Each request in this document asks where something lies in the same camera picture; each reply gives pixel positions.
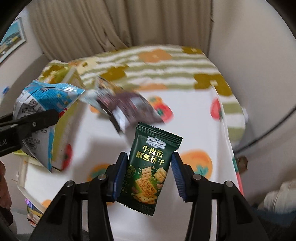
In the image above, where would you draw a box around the green cracker packet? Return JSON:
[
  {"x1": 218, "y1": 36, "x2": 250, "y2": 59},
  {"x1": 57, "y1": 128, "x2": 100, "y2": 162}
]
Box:
[{"x1": 117, "y1": 123, "x2": 183, "y2": 216}]

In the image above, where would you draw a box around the blue white snack bag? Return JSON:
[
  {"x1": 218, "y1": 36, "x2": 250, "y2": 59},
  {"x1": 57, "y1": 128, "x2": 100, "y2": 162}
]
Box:
[{"x1": 13, "y1": 80, "x2": 84, "y2": 171}]

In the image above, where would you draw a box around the dark purple snack bag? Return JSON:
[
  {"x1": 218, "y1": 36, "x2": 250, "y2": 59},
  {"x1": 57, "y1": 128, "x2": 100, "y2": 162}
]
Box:
[{"x1": 96, "y1": 91, "x2": 163, "y2": 133}]

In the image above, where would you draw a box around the grey cartoon snack bag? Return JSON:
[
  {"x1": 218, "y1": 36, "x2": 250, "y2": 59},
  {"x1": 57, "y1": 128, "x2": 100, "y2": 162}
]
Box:
[{"x1": 79, "y1": 75, "x2": 123, "y2": 115}]

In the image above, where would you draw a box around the person left hand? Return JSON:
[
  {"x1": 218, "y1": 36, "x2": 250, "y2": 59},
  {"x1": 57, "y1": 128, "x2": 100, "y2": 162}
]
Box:
[{"x1": 0, "y1": 161, "x2": 12, "y2": 210}]

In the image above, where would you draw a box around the green cardboard box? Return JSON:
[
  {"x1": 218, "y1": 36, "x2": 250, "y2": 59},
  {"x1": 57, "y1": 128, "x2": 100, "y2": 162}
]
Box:
[{"x1": 14, "y1": 67, "x2": 86, "y2": 172}]

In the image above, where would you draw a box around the framed town picture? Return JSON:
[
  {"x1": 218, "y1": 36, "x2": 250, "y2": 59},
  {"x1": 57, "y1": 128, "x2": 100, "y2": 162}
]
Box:
[{"x1": 0, "y1": 17, "x2": 27, "y2": 63}]

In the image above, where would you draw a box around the beige curtain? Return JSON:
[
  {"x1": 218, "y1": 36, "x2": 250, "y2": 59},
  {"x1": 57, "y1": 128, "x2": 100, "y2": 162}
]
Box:
[{"x1": 28, "y1": 1, "x2": 213, "y2": 61}]

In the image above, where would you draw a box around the floral striped quilt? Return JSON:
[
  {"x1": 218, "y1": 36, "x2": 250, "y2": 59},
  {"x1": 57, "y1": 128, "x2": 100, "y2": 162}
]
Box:
[{"x1": 38, "y1": 45, "x2": 246, "y2": 146}]

